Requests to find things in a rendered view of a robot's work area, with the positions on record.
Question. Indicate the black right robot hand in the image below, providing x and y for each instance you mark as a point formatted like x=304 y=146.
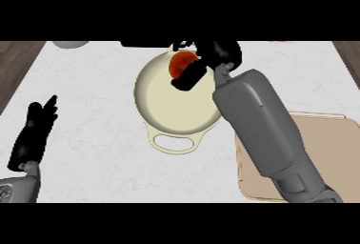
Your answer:
x=220 y=52

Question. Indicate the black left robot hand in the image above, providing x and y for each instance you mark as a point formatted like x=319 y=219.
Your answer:
x=31 y=136

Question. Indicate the red tomato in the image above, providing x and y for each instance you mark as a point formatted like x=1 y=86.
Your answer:
x=180 y=63

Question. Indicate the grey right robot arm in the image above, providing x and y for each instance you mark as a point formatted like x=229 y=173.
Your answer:
x=263 y=127

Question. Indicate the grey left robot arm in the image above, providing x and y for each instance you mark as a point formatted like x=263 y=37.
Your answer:
x=21 y=187

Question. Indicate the tan tray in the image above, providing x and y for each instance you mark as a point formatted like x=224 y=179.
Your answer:
x=328 y=152

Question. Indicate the grey round object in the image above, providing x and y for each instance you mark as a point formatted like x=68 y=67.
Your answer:
x=69 y=44

